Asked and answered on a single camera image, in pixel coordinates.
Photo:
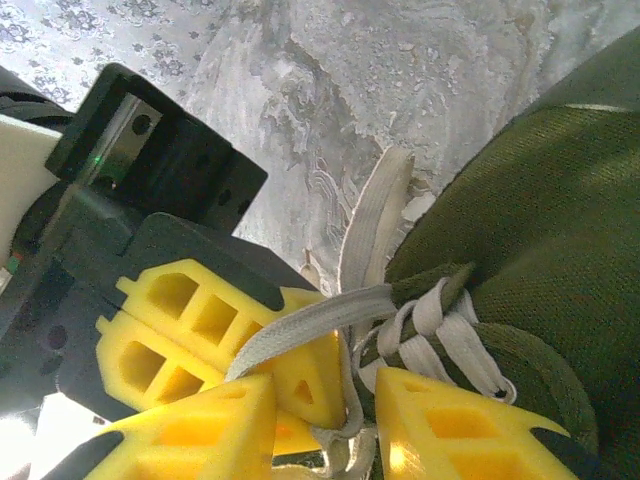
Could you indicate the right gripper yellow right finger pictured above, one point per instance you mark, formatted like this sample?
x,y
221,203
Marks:
x,y
450,450

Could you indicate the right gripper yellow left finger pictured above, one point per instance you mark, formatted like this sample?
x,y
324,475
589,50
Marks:
x,y
200,450

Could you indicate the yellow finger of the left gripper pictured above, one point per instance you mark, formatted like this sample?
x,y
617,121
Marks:
x,y
115,330
235,300

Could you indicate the beige shoelace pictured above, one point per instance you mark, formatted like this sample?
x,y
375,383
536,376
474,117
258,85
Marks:
x,y
380,210

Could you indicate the olive green shoe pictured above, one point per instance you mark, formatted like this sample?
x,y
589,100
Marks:
x,y
550,225

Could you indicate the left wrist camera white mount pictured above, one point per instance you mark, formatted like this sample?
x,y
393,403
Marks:
x,y
20,165

